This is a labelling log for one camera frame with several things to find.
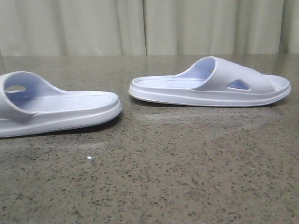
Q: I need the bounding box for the light blue slipper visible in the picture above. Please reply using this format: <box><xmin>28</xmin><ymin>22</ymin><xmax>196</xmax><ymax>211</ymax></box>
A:
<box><xmin>129</xmin><ymin>56</ymin><xmax>291</xmax><ymax>107</ymax></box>
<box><xmin>0</xmin><ymin>71</ymin><xmax>122</xmax><ymax>138</ymax></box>

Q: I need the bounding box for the pale grey-green curtain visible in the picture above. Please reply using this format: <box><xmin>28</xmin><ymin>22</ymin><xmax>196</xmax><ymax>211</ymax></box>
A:
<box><xmin>0</xmin><ymin>0</ymin><xmax>299</xmax><ymax>56</ymax></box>

